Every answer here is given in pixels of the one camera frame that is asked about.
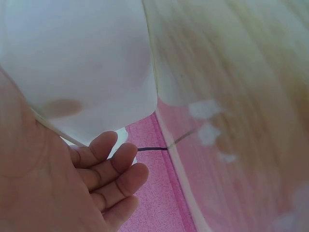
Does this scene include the person's left hand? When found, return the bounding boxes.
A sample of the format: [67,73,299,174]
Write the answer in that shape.
[0,66,150,232]

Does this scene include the white glossy rounded-corner object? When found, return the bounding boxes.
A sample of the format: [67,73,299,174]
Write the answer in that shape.
[0,0,158,147]

